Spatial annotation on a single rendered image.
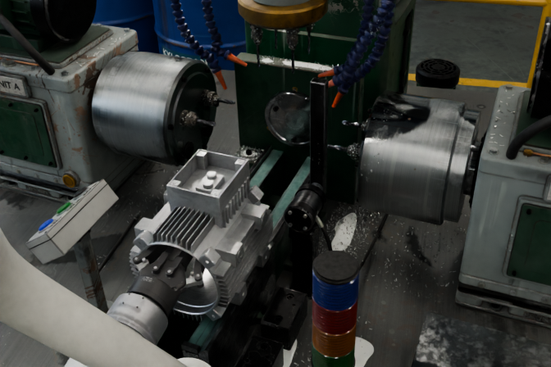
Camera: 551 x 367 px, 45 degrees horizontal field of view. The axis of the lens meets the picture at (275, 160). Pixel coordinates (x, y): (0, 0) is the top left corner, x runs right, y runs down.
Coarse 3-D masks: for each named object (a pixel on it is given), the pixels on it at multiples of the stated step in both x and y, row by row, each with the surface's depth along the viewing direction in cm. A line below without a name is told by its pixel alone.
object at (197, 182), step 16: (192, 160) 118; (208, 160) 121; (224, 160) 120; (176, 176) 114; (192, 176) 119; (208, 176) 116; (224, 176) 119; (240, 176) 116; (176, 192) 112; (192, 192) 110; (208, 192) 114; (224, 192) 110; (240, 192) 116; (192, 208) 112; (208, 208) 111; (224, 208) 112; (224, 224) 113
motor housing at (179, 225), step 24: (168, 216) 112; (192, 216) 112; (240, 216) 117; (168, 240) 107; (192, 240) 107; (216, 240) 110; (240, 240) 112; (264, 240) 120; (192, 264) 124; (216, 264) 108; (240, 264) 112; (192, 288) 120; (216, 288) 109; (192, 312) 115
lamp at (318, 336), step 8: (312, 328) 91; (352, 328) 88; (312, 336) 91; (320, 336) 89; (328, 336) 88; (336, 336) 88; (344, 336) 88; (352, 336) 89; (320, 344) 90; (328, 344) 89; (336, 344) 89; (344, 344) 89; (352, 344) 90; (320, 352) 91; (328, 352) 90; (336, 352) 90; (344, 352) 90
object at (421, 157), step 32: (384, 96) 131; (416, 96) 132; (384, 128) 126; (416, 128) 124; (448, 128) 123; (384, 160) 125; (416, 160) 123; (448, 160) 121; (384, 192) 128; (416, 192) 125; (448, 192) 123
